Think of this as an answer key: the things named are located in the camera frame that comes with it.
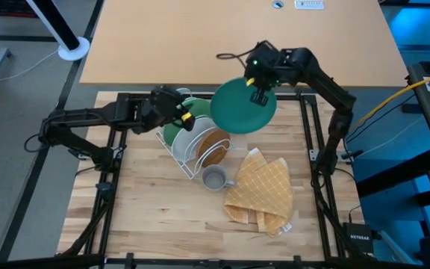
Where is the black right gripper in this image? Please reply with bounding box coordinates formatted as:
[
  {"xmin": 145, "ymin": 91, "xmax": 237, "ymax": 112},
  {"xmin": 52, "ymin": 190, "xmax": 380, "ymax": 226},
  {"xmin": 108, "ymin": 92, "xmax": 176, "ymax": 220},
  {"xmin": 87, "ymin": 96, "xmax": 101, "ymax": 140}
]
[{"xmin": 243, "ymin": 40, "xmax": 295, "ymax": 108}]

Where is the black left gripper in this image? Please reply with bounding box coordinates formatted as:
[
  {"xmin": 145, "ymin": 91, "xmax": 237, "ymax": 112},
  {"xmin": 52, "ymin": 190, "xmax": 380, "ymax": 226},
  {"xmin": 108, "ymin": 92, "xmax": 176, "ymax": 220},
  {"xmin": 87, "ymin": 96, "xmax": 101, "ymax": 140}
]
[{"xmin": 139, "ymin": 84, "xmax": 198, "ymax": 135}]

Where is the light green plate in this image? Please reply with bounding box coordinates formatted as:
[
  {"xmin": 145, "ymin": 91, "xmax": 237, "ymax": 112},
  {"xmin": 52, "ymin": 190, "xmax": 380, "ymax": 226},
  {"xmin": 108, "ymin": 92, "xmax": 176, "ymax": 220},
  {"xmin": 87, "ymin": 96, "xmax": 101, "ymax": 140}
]
[{"xmin": 161, "ymin": 96, "xmax": 213, "ymax": 147}]

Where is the white plate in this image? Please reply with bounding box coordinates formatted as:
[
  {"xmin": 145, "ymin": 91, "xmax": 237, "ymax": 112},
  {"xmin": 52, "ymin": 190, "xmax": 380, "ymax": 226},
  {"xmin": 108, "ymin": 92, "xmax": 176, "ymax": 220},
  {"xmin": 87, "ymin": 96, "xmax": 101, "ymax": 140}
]
[{"xmin": 171, "ymin": 114, "xmax": 219, "ymax": 164}]

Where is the dark green plate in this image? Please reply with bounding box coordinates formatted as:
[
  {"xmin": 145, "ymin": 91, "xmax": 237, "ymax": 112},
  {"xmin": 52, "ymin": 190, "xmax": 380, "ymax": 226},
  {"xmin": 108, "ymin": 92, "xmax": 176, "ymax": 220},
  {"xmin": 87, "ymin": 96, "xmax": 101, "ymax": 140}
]
[{"xmin": 210, "ymin": 76, "xmax": 278, "ymax": 136}]

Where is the brown plate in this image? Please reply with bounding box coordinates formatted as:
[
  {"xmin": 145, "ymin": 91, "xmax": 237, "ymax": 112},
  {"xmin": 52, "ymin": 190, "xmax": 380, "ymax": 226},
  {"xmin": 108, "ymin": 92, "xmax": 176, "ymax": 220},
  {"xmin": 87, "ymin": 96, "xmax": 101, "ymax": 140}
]
[{"xmin": 195, "ymin": 129, "xmax": 233, "ymax": 169}]

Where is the white wire dish rack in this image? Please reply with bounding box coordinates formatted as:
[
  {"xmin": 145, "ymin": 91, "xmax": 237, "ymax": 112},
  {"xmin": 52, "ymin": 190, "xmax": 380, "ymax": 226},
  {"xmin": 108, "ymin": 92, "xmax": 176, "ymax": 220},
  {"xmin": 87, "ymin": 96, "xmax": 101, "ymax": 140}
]
[{"xmin": 155, "ymin": 87, "xmax": 237, "ymax": 182}]

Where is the grey mug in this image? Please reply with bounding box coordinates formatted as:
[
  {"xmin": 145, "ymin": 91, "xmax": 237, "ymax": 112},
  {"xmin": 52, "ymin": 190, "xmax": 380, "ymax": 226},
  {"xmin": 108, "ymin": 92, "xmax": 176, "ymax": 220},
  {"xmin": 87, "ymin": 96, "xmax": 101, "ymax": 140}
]
[{"xmin": 201, "ymin": 164, "xmax": 237, "ymax": 193}]

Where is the beige desk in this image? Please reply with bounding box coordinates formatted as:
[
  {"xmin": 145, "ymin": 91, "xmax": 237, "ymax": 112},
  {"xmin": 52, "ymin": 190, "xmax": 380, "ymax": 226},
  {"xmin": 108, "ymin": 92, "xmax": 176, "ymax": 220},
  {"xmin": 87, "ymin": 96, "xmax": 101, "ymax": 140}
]
[{"xmin": 79, "ymin": 0, "xmax": 409, "ymax": 89}]

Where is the yellow checked cloth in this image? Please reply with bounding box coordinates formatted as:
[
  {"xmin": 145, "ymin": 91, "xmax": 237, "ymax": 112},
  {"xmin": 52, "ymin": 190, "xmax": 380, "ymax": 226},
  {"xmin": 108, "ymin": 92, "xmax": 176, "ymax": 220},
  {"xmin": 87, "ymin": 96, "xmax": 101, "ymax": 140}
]
[{"xmin": 222, "ymin": 147, "xmax": 295, "ymax": 238}]

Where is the white power strip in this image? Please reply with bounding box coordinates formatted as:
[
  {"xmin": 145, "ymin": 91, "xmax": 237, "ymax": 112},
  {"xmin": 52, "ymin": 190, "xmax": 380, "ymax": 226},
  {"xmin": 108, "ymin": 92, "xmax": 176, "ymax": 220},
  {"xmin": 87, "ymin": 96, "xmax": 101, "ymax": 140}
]
[{"xmin": 293, "ymin": 0, "xmax": 325, "ymax": 10}]

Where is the white pole with round base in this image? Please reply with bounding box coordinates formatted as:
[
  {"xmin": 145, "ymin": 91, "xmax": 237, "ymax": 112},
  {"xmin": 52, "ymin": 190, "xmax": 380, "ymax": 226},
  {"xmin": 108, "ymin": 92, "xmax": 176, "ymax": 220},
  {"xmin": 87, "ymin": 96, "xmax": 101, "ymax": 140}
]
[{"xmin": 26, "ymin": 0, "xmax": 91, "ymax": 62}]

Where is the black horizontal beam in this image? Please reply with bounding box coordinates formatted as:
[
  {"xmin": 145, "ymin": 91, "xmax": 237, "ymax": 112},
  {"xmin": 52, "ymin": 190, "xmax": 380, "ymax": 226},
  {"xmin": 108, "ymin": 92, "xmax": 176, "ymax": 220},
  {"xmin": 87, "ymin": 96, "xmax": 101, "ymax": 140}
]
[{"xmin": 0, "ymin": 253, "xmax": 430, "ymax": 269}]

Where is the dark crate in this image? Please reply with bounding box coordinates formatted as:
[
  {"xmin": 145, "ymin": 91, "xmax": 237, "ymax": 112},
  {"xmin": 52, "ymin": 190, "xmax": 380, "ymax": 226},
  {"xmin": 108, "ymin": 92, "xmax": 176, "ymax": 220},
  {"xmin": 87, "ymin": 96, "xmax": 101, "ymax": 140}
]
[{"xmin": 0, "ymin": 0, "xmax": 39, "ymax": 19}]

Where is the black aluminium table frame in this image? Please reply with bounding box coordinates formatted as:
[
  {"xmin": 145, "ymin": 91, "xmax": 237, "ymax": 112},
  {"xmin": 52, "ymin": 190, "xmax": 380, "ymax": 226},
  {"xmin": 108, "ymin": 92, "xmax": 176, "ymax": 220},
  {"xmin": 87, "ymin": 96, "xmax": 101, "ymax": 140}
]
[{"xmin": 56, "ymin": 91, "xmax": 354, "ymax": 262}]

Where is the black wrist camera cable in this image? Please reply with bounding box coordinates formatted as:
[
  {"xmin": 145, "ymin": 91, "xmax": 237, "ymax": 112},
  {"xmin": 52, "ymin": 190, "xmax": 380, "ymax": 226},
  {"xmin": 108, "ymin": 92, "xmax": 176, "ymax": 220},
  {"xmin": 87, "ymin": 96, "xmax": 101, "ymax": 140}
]
[{"xmin": 216, "ymin": 45, "xmax": 261, "ymax": 68}]

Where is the yellow cable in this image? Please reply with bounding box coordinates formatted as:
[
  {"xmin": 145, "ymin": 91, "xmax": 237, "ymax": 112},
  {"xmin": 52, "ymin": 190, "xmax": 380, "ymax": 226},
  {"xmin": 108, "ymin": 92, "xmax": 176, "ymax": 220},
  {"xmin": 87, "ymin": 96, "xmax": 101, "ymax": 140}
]
[{"xmin": 356, "ymin": 69, "xmax": 430, "ymax": 126}]

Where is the thin white floor cable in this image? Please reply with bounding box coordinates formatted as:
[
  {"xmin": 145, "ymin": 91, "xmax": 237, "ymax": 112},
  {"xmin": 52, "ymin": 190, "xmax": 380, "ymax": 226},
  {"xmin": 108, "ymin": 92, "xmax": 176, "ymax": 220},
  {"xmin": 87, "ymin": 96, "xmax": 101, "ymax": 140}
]
[{"xmin": 0, "ymin": 48, "xmax": 61, "ymax": 85}]

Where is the black Netgear network switch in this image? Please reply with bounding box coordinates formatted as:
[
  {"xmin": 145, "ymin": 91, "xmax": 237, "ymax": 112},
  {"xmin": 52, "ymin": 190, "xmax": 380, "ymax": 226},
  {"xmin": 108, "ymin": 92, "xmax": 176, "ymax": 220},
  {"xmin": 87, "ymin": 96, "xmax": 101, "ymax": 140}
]
[{"xmin": 343, "ymin": 222, "xmax": 376, "ymax": 256}]

